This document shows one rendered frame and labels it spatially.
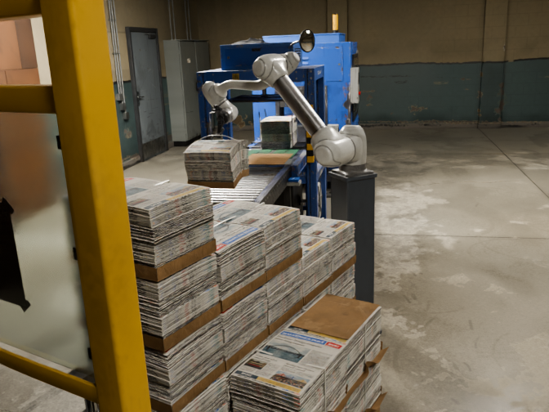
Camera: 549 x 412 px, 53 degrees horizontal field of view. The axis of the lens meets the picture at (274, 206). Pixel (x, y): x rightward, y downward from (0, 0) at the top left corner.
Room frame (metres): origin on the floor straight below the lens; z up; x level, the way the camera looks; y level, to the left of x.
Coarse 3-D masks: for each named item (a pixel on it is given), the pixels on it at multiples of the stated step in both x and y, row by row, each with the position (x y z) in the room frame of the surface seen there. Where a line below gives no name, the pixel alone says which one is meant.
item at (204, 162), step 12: (192, 144) 3.31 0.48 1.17; (204, 144) 3.29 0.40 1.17; (216, 144) 3.28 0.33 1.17; (228, 144) 3.26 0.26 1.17; (192, 156) 3.17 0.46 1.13; (204, 156) 3.15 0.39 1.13; (216, 156) 3.14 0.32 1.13; (228, 156) 3.12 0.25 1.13; (192, 168) 3.18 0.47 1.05; (204, 168) 3.16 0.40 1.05; (216, 168) 3.15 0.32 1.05; (228, 168) 3.13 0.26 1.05; (192, 180) 3.20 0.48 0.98; (204, 180) 3.18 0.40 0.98; (216, 180) 3.16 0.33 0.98; (228, 180) 3.14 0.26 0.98
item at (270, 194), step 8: (288, 168) 4.28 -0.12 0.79; (280, 176) 4.00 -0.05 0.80; (288, 176) 4.27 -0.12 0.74; (272, 184) 3.75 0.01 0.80; (280, 184) 3.94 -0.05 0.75; (264, 192) 3.54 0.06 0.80; (272, 192) 3.66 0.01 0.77; (280, 192) 3.93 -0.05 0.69; (256, 200) 3.34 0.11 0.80; (264, 200) 3.41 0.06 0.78; (272, 200) 3.65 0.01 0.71
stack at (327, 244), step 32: (320, 224) 2.72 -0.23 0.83; (352, 224) 2.71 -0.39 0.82; (320, 256) 2.39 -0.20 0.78; (352, 256) 2.70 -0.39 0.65; (288, 288) 2.13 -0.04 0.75; (352, 288) 2.70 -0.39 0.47; (224, 320) 1.75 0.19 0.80; (256, 320) 1.92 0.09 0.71; (288, 320) 2.14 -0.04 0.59; (224, 352) 1.75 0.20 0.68; (256, 352) 1.91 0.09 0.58
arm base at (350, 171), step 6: (336, 168) 3.16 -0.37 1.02; (342, 168) 3.08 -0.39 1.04; (348, 168) 3.06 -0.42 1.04; (354, 168) 3.05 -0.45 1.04; (360, 168) 3.06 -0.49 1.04; (366, 168) 3.10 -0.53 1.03; (342, 174) 3.07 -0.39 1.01; (348, 174) 3.02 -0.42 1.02; (354, 174) 3.03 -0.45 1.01; (360, 174) 3.05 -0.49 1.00
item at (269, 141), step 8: (264, 120) 5.25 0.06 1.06; (272, 120) 5.22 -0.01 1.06; (280, 120) 5.20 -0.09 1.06; (288, 120) 5.17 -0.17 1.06; (264, 128) 5.20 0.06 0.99; (272, 128) 5.18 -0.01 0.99; (280, 128) 5.16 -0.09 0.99; (288, 128) 5.15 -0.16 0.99; (296, 128) 5.48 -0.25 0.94; (264, 136) 5.20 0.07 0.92; (272, 136) 5.19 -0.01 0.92; (280, 136) 5.18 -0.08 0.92; (288, 136) 5.16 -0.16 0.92; (296, 136) 5.46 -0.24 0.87; (264, 144) 5.20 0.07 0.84; (272, 144) 5.18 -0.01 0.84; (280, 144) 5.17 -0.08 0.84; (288, 144) 5.15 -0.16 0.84
